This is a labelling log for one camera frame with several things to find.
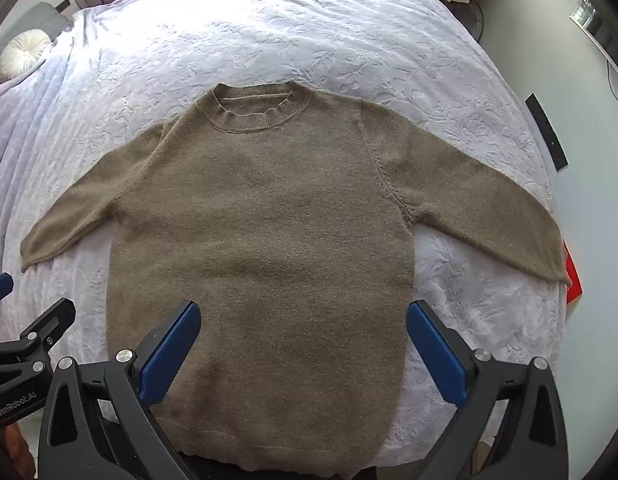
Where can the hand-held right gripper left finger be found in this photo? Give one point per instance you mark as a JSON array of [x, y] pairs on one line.
[[171, 355]]

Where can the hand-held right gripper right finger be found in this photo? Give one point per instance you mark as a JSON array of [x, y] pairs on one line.
[[436, 355]]

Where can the brown knitted sweater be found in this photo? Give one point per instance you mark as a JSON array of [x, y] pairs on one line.
[[269, 260]]

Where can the person's left hand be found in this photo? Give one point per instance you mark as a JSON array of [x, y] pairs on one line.
[[21, 455]]

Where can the person's dark clothing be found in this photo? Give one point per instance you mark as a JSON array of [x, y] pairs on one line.
[[229, 475]]

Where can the red flat object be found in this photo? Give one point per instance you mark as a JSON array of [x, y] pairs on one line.
[[574, 280]]

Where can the round white cushion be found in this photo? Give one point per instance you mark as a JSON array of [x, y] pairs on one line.
[[24, 55]]

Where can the black flat panel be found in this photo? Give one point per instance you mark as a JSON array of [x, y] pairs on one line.
[[546, 130]]

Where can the lavender textured bed blanket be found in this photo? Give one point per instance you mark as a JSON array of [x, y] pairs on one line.
[[339, 35]]

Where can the small framed mirror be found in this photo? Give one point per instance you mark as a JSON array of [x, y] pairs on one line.
[[586, 12]]

